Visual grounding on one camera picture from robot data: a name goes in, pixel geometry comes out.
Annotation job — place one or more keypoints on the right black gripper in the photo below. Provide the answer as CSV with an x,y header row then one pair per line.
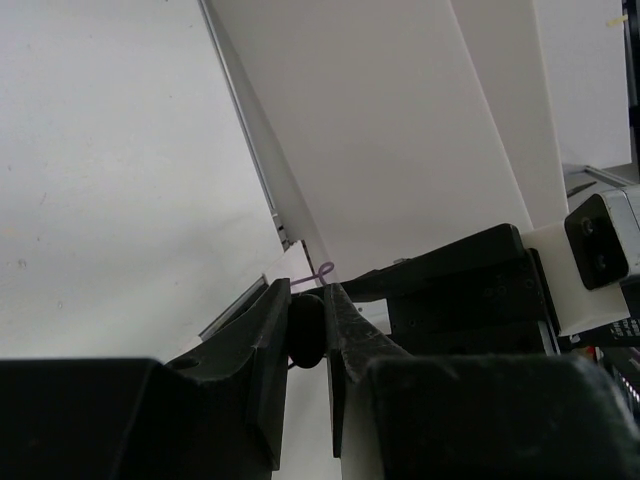
x,y
483,294

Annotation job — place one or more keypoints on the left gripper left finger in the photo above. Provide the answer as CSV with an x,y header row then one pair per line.
x,y
236,421

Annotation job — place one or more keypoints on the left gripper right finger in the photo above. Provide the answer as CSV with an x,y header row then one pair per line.
x,y
352,342

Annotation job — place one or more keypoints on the green black highlighter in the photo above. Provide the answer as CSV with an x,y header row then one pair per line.
x,y
306,331

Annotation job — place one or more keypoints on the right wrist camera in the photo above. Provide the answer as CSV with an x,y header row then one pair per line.
x,y
591,261

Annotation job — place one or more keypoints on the aluminium rail right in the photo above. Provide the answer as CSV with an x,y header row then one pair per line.
x,y
288,210

